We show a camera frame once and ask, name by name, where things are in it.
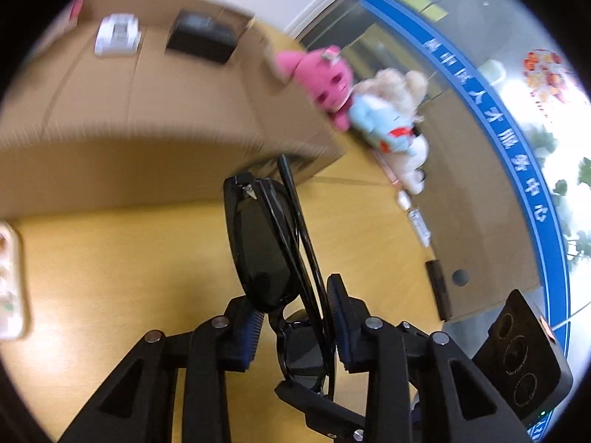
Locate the blue banner on glass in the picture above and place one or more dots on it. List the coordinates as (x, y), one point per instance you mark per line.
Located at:
(508, 147)

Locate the blue plush toy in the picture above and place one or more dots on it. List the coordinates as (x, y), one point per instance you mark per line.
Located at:
(374, 120)

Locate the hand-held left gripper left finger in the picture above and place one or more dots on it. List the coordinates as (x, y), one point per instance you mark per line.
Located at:
(249, 341)

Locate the small white box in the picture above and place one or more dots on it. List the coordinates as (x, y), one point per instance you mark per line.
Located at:
(117, 34)

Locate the pink plush toy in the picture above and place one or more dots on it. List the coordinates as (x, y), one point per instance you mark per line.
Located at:
(323, 78)

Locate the wooden desktop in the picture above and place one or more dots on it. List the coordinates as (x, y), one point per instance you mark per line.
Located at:
(138, 263)

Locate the black sunglasses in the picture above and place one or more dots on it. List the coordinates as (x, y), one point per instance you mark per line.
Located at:
(258, 240)

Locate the small white bottle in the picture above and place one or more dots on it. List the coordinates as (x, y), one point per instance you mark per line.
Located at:
(418, 224)

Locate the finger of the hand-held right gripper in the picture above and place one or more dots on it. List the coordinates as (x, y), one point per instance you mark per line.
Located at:
(323, 413)

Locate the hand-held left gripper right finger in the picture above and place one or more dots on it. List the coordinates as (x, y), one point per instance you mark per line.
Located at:
(339, 327)

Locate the beige plush toy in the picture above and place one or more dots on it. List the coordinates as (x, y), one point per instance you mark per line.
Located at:
(397, 85)

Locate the brown cardboard box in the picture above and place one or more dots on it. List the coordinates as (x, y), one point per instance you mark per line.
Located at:
(138, 115)

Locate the red flower window decoration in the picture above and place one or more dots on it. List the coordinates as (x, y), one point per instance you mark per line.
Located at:
(547, 76)

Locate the small pink card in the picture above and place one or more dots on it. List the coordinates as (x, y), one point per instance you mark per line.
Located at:
(77, 7)

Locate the round dark desk grommet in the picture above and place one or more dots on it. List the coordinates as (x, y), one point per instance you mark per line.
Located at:
(460, 277)

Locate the pale printed packet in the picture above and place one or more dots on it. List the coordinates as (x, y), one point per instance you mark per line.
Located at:
(11, 281)

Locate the black box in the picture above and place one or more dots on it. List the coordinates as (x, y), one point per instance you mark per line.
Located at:
(201, 37)

